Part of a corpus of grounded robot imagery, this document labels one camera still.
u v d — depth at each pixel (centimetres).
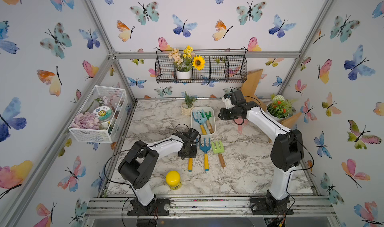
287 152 50
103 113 66
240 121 78
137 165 48
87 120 59
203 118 105
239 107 68
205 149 93
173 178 73
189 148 78
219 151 93
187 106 110
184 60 86
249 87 107
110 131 67
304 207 75
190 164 87
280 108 83
